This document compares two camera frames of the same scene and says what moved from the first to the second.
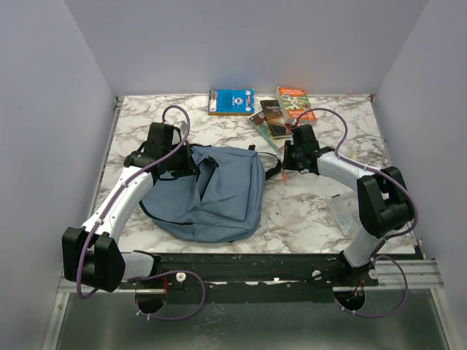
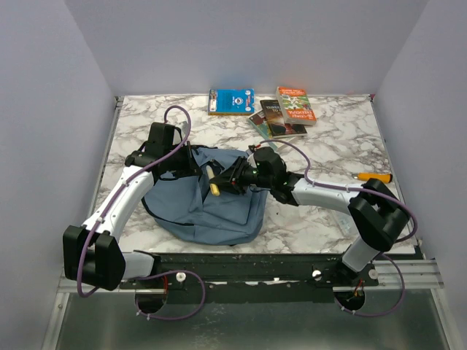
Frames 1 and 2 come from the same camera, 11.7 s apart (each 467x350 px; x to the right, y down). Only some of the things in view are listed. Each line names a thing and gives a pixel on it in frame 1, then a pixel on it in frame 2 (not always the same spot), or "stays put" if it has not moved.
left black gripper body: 179,162 stays put
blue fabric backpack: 223,202 stays put
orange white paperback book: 295,106 stays put
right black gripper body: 292,157 -> 244,176
